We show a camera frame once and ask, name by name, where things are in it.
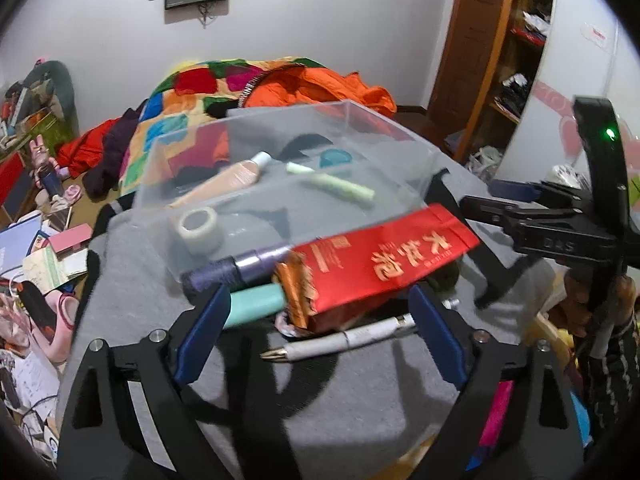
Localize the red garment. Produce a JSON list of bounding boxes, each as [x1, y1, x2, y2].
[[57, 120, 131, 178]]

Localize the wooden door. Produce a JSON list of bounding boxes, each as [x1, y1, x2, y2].
[[427, 0, 516, 161]]

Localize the colourful patchwork quilt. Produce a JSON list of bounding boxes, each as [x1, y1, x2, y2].
[[120, 55, 331, 196]]

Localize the grey-green plush pillow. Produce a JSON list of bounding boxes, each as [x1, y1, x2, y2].
[[20, 60, 81, 131]]

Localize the teal round lid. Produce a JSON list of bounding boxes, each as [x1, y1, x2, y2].
[[315, 149, 353, 168]]

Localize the beige cream tube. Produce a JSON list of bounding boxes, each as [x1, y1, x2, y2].
[[167, 151, 273, 209]]

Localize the pink rabbit figure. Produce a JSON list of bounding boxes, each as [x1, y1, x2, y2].
[[29, 137, 66, 196]]

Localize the person's right hand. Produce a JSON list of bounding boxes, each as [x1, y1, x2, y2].
[[562, 267, 640, 342]]

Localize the pink box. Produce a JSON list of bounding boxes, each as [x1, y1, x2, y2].
[[47, 224, 93, 256]]

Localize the clear plastic box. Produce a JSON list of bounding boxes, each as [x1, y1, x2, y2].
[[131, 100, 443, 306]]

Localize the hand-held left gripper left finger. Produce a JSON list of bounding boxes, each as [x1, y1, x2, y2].
[[57, 284, 236, 480]]

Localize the red tea packet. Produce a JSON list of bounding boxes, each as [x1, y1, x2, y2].
[[272, 203, 481, 333]]

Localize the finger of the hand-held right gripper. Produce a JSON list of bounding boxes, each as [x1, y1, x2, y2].
[[459, 194, 531, 231], [487, 179, 596, 211]]

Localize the pink boot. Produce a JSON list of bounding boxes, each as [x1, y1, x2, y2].
[[30, 292, 81, 363]]

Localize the pale blue paper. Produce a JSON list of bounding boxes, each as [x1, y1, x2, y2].
[[0, 215, 43, 281]]

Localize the white pen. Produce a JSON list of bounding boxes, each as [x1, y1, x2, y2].
[[260, 312, 418, 363]]

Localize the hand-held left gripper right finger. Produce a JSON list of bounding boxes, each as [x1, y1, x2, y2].
[[407, 282, 586, 480]]

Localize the red long box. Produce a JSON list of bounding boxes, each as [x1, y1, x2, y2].
[[0, 150, 38, 221]]

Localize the green gift bag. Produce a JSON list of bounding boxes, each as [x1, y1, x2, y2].
[[22, 110, 71, 148]]

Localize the teal tube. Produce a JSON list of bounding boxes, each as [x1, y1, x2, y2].
[[222, 282, 288, 331]]

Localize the orange jacket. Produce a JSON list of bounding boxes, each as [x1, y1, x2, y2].
[[245, 67, 398, 118]]

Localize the light green tube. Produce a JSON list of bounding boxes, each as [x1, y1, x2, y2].
[[286, 161, 376, 209]]

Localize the white shoes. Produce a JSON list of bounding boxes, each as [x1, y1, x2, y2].
[[465, 145, 503, 181]]

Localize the white tape roll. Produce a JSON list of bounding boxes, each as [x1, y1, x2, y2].
[[176, 206, 223, 256]]

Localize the purple bottle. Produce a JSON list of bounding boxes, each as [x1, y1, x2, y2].
[[181, 242, 296, 306]]

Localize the wooden shelf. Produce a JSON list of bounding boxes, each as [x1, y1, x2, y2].
[[487, 0, 556, 126]]

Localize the dark purple cloth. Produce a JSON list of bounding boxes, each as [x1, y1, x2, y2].
[[82, 105, 151, 198]]

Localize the white wardrobe door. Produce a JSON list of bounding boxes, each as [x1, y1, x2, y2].
[[500, 0, 640, 196]]

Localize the printed paper box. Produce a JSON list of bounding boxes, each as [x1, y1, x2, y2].
[[22, 245, 88, 286]]

